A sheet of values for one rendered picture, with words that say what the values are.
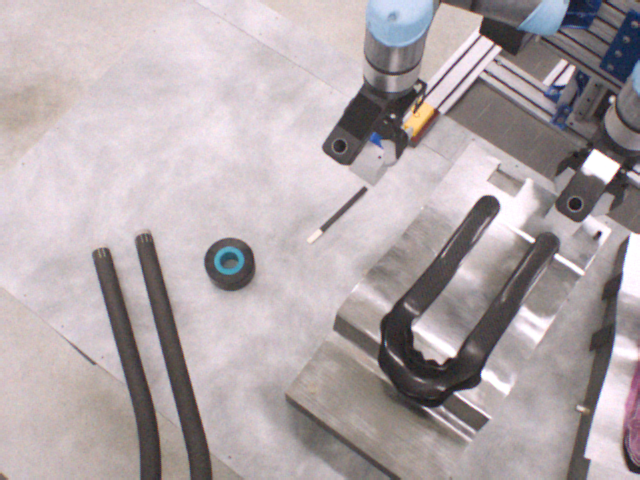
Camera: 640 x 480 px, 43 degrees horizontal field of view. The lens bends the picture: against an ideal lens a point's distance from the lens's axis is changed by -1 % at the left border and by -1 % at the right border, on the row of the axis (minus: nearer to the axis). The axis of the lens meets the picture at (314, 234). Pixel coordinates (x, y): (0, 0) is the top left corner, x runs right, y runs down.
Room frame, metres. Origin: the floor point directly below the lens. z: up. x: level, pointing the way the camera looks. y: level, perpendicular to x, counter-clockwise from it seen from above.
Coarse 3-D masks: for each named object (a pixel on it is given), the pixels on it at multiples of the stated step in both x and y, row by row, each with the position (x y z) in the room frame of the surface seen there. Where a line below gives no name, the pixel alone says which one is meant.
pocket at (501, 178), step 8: (496, 168) 0.62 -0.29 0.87; (504, 168) 0.61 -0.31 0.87; (496, 176) 0.61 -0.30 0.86; (504, 176) 0.61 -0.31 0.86; (512, 176) 0.60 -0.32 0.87; (496, 184) 0.59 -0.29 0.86; (504, 184) 0.59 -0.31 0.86; (512, 184) 0.59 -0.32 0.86; (520, 184) 0.59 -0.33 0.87; (512, 192) 0.58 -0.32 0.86
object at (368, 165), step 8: (376, 136) 0.63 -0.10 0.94; (368, 144) 0.61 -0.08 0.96; (376, 144) 0.62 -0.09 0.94; (360, 152) 0.60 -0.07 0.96; (368, 152) 0.60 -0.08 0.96; (376, 152) 0.60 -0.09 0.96; (360, 160) 0.58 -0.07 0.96; (368, 160) 0.58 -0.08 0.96; (376, 160) 0.58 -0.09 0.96; (352, 168) 0.59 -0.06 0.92; (360, 168) 0.58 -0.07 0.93; (368, 168) 0.57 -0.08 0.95; (376, 168) 0.57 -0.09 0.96; (384, 168) 0.59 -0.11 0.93; (360, 176) 0.58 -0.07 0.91; (368, 176) 0.57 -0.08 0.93; (376, 176) 0.57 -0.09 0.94
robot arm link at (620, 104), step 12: (636, 72) 0.55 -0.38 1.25; (624, 84) 0.56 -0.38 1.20; (636, 84) 0.54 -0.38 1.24; (624, 96) 0.54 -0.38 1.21; (636, 96) 0.53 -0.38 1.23; (624, 108) 0.53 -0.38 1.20; (636, 108) 0.52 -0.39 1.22; (624, 120) 0.52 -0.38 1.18; (636, 120) 0.51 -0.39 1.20; (636, 132) 0.51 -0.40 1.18
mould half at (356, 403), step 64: (448, 192) 0.57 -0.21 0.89; (384, 256) 0.45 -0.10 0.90; (512, 256) 0.46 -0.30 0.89; (576, 256) 0.46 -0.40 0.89; (448, 320) 0.34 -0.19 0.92; (512, 320) 0.35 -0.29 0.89; (320, 384) 0.27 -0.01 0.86; (384, 384) 0.27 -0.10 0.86; (512, 384) 0.25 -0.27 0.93; (384, 448) 0.17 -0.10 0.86; (448, 448) 0.17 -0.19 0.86
